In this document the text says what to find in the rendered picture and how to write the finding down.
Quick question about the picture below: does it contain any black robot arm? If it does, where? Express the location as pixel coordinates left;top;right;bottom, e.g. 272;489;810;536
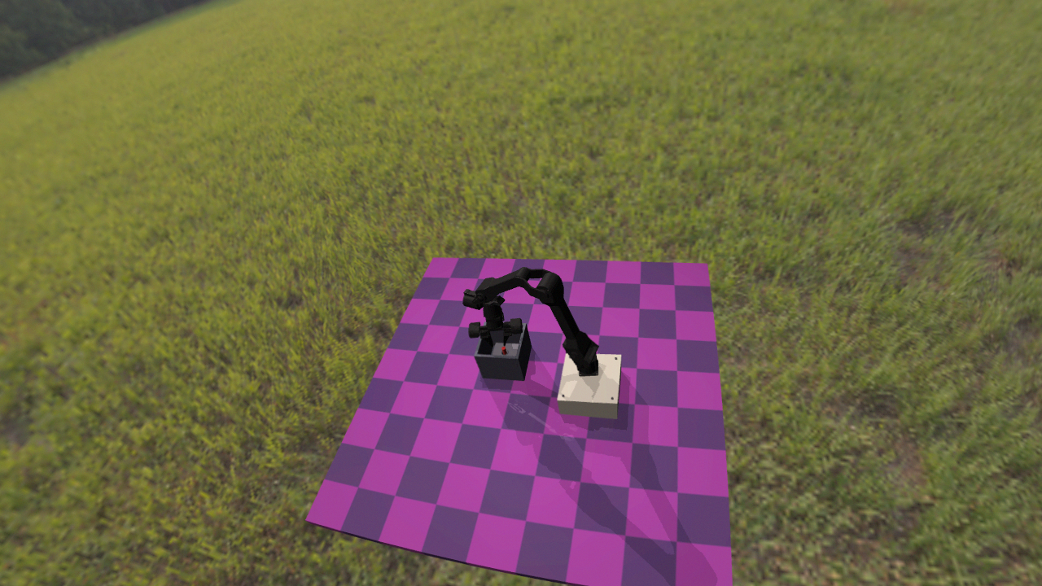
462;267;599;377

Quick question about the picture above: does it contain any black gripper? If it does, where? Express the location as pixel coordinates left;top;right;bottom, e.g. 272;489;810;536
468;312;523;348

